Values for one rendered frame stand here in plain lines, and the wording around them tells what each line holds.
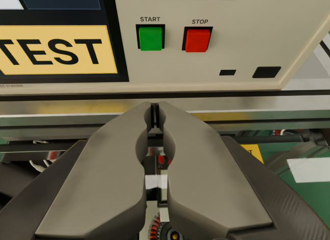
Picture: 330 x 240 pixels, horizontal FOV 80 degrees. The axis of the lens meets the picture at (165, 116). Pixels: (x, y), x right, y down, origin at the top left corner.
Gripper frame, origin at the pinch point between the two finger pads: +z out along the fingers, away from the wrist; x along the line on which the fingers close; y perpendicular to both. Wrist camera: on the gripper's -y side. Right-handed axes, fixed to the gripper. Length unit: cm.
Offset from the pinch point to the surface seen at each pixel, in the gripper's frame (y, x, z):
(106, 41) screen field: -2.3, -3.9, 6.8
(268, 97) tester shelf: 4.0, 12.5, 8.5
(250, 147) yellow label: 10.1, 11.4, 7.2
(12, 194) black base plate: 36, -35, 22
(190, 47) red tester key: -1.8, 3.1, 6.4
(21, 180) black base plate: 34, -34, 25
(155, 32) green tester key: -3.1, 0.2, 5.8
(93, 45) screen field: -1.9, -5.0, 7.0
